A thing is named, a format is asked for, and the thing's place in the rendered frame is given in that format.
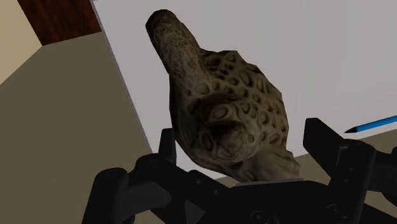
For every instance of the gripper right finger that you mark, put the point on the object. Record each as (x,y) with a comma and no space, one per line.
(350,167)

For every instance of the dark brown wooden panel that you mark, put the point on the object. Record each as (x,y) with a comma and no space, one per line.
(59,18)

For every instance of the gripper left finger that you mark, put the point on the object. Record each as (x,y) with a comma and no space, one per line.
(124,192)

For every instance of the blue pen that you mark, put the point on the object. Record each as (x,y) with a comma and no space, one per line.
(375,124)

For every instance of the brown spotted leopard figure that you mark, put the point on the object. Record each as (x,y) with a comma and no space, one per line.
(223,118)

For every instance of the white table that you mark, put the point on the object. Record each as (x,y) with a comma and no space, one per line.
(325,46)

